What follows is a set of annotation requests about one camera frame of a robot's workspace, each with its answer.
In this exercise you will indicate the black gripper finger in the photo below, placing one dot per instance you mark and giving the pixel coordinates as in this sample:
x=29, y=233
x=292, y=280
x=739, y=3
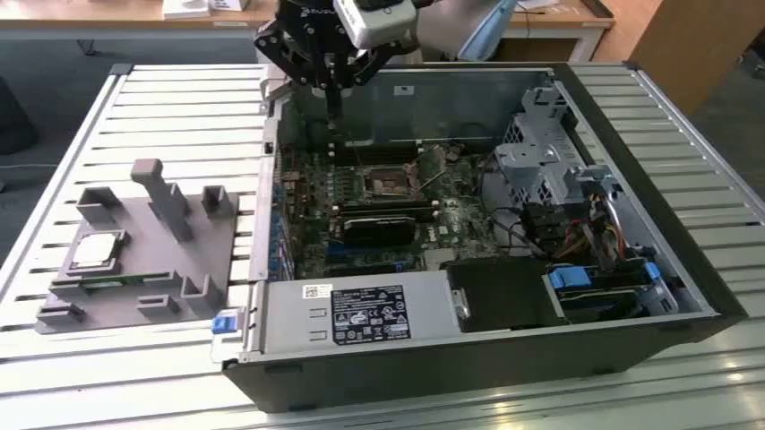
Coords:
x=268, y=42
x=388, y=62

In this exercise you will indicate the metal locking lever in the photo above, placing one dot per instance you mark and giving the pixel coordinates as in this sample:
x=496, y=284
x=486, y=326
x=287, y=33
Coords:
x=356, y=157

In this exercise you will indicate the silver CPU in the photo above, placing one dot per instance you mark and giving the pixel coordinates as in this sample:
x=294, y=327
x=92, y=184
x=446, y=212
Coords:
x=95, y=250

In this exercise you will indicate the CPU socket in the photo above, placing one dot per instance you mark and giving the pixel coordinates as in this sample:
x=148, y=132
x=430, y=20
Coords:
x=388, y=181

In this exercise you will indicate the white box with dark print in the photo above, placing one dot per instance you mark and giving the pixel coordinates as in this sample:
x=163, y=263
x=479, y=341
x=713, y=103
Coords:
x=229, y=4

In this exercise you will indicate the white cardboard box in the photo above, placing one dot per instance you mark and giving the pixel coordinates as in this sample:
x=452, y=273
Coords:
x=185, y=9

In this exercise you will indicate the wooden desk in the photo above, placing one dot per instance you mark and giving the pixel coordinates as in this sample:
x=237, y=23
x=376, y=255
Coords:
x=119, y=20

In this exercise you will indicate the silver drive cage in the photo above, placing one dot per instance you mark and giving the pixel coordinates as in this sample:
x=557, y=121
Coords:
x=538, y=154

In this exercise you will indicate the green motherboard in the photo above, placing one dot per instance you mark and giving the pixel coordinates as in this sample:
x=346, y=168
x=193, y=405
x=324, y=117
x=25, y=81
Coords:
x=463, y=210

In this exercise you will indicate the black graphics card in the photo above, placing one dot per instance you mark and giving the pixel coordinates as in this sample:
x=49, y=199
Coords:
x=376, y=230

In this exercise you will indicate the silver chipset heatsink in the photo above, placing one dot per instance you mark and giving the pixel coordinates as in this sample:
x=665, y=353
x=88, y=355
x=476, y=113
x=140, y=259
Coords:
x=440, y=259

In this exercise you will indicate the black expansion slot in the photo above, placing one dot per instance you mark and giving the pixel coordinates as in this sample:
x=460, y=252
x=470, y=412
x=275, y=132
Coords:
x=358, y=270

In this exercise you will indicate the wooden cabinet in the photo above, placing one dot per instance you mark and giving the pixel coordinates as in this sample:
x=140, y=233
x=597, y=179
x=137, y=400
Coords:
x=687, y=45

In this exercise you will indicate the grey parts rack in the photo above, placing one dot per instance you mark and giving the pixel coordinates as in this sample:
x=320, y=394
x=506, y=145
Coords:
x=149, y=251

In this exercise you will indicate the black plastic shroud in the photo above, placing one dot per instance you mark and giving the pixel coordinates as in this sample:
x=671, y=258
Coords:
x=507, y=291

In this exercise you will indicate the silver metal latch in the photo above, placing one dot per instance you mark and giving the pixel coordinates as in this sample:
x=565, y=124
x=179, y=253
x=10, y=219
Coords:
x=459, y=304

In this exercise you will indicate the hard disk in blue carrier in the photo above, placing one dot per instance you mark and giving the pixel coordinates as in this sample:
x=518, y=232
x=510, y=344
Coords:
x=567, y=278

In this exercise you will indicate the green RAM stick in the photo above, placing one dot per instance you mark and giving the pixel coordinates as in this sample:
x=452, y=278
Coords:
x=128, y=281

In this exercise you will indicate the silver power supply unit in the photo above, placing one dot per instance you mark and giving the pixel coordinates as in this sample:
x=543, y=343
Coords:
x=287, y=313

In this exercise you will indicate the blue case latch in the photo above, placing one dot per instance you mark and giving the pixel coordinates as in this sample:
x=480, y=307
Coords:
x=224, y=323

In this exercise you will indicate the blue plastic clip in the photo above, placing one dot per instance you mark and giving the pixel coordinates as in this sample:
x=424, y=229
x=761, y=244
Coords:
x=651, y=273

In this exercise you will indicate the black PC case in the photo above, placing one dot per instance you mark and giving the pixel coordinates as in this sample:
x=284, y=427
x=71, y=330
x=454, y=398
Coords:
x=418, y=380

